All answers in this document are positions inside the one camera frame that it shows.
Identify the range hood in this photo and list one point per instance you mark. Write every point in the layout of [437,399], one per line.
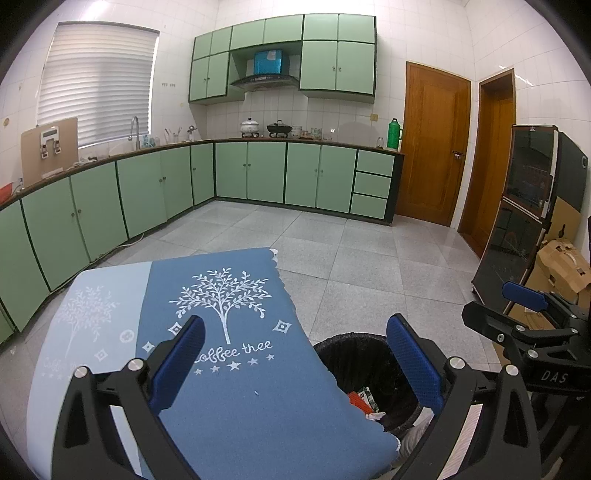
[265,82]

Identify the black wok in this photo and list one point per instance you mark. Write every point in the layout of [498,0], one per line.
[278,130]

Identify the blue film-covered hood chimney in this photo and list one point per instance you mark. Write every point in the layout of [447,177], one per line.
[268,61]

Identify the white tissue paper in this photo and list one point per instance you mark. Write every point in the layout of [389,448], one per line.
[376,415]

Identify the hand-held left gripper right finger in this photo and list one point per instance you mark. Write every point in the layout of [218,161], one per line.
[415,364]

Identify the black trash bin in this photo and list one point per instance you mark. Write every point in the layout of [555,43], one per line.
[351,355]

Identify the green wall cabinets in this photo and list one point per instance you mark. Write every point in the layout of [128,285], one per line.
[337,64]

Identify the metal sink faucet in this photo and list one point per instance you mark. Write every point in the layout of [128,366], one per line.
[135,131]

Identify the red paper packet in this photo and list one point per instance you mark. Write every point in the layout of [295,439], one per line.
[358,400]

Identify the green white milk pouch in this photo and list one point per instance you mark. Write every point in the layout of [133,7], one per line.
[370,397]

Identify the green base cabinets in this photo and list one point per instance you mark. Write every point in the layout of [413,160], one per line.
[138,189]

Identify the light blue tree-print mat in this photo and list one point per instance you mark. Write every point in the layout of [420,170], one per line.
[83,323]

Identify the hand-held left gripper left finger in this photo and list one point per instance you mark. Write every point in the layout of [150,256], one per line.
[178,364]

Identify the white window blind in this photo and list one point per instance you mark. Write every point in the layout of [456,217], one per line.
[97,87]

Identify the green thermos bottle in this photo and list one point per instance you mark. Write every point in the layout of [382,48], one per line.
[394,136]

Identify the black glass-door cabinet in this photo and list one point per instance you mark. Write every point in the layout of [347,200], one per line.
[526,184]

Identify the red plastic basin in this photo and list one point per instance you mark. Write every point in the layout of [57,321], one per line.
[4,193]

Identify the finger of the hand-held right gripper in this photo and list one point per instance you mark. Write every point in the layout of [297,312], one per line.
[524,294]
[489,318]

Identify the white cooking pot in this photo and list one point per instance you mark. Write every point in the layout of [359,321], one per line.
[250,128]

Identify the dark blue tree-print mat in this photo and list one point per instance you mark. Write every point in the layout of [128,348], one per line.
[254,415]

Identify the cardboard box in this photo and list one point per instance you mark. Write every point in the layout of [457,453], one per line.
[558,263]

